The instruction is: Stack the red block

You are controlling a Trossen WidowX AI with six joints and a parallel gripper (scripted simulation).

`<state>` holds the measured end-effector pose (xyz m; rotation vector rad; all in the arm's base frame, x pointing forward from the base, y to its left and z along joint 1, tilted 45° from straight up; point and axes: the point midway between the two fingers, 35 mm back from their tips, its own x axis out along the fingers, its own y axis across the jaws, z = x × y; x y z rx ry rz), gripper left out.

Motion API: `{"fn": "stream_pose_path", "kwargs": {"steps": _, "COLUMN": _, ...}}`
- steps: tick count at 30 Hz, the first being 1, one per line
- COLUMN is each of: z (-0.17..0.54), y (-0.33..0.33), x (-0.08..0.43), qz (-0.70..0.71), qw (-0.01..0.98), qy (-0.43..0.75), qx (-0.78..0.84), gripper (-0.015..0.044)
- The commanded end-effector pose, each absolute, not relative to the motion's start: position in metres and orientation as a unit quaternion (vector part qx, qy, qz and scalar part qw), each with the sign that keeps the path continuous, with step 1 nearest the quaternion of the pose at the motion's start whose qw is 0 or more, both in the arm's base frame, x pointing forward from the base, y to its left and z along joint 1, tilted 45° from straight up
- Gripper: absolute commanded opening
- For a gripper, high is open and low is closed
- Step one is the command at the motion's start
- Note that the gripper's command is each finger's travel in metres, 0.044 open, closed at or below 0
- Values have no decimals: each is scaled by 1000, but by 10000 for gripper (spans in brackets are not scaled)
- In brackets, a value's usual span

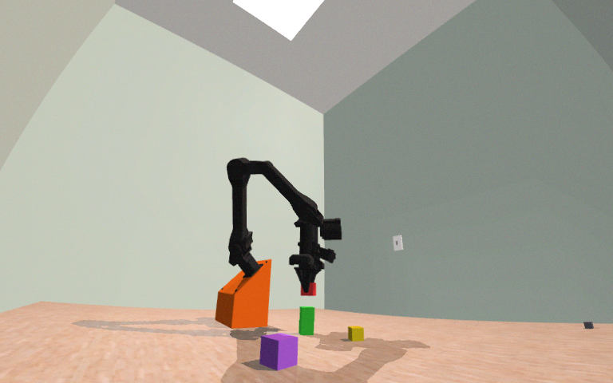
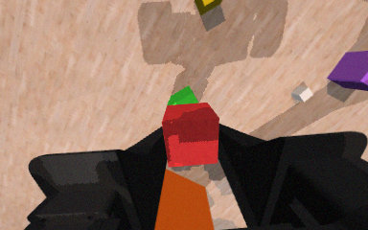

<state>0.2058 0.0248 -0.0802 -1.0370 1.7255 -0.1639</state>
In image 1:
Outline purple cube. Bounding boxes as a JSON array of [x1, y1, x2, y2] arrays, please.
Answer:
[[259, 334, 299, 371]]

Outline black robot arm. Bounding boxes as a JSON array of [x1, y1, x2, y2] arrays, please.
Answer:
[[227, 158, 342, 278]]

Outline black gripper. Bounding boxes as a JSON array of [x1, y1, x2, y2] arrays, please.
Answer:
[[289, 239, 325, 293]]

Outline yellow cube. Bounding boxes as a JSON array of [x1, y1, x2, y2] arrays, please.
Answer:
[[348, 326, 364, 342]]

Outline green block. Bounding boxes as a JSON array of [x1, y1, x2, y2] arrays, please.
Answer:
[[299, 320, 314, 335], [299, 306, 315, 321]]

